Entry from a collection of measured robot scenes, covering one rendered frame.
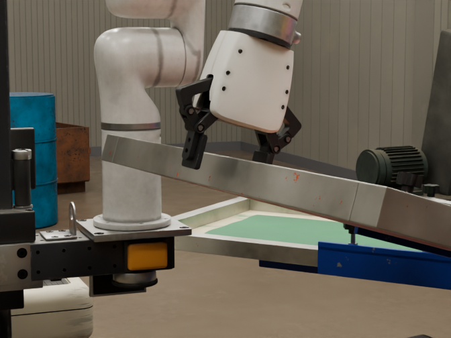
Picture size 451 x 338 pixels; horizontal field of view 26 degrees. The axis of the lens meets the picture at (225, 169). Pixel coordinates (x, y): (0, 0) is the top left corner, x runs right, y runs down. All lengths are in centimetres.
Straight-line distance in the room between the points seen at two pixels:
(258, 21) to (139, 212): 54
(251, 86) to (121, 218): 51
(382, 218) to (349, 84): 930
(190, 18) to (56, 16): 1068
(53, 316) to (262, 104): 111
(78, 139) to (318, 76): 295
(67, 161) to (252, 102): 816
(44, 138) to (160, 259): 606
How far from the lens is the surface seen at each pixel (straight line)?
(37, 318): 211
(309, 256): 211
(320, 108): 1077
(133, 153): 128
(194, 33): 155
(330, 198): 92
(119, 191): 154
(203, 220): 254
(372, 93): 974
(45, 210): 765
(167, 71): 154
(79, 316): 212
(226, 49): 109
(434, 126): 800
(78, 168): 929
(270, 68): 111
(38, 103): 753
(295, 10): 111
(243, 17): 110
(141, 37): 153
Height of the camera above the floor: 143
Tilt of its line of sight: 7 degrees down
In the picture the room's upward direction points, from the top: straight up
